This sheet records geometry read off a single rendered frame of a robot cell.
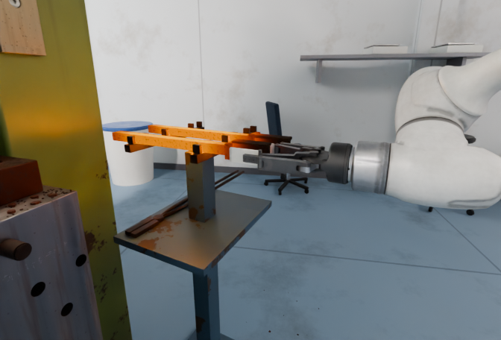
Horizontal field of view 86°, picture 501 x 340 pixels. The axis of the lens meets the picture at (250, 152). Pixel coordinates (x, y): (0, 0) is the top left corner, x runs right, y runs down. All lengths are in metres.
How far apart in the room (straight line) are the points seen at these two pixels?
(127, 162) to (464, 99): 3.00
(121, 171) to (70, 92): 2.43
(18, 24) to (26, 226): 0.43
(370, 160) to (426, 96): 0.15
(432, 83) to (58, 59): 0.84
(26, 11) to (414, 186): 0.84
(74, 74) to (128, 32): 2.92
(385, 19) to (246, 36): 1.44
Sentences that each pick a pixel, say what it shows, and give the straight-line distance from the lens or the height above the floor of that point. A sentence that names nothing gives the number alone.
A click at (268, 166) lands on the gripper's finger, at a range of 0.49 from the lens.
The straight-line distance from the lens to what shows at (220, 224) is 0.82.
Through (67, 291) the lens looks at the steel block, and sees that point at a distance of 0.71.
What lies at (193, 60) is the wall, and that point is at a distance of 3.40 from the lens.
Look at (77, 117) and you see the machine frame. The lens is 0.89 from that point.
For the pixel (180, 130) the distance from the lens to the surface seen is 0.81.
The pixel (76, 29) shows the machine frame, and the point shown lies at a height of 1.26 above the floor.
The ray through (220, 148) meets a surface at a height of 0.98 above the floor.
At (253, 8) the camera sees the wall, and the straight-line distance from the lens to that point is 3.29.
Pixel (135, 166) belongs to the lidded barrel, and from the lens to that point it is 3.22.
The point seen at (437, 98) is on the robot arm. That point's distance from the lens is 0.55.
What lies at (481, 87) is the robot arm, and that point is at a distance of 0.56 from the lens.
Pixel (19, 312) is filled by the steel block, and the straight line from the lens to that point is 0.66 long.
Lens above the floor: 1.13
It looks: 15 degrees down
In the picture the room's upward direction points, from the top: straight up
